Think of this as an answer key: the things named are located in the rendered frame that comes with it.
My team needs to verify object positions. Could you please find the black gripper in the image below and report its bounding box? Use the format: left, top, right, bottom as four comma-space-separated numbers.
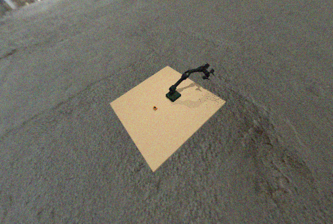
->
202, 69, 215, 80

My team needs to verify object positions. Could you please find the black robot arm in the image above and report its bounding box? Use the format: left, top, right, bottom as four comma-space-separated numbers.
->
169, 63, 210, 96

